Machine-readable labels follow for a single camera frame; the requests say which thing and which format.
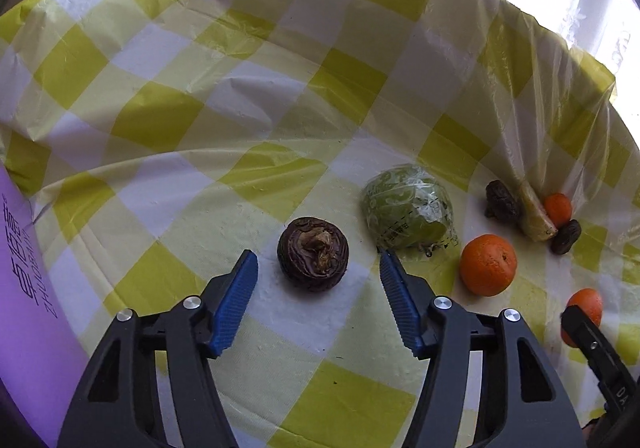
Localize small orange tangerine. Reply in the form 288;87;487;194
560;288;604;348
543;193;573;227

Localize dark brown round fruit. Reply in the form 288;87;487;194
277;217;350;292

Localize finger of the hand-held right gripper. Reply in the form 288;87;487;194
560;305;621;381

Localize plastic cabbage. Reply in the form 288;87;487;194
362;163;460;257

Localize large orange tangerine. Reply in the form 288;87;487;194
460;233;518;298

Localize dark brown dried fruit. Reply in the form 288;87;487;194
550;219;583;256
484;179;522;223

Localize purple printed packet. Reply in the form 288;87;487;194
0;162;97;435

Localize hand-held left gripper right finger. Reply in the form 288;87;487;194
379;251;586;448

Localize yellow white checked tablecloth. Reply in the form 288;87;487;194
0;0;640;448

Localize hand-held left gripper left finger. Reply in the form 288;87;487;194
57;249;259;448

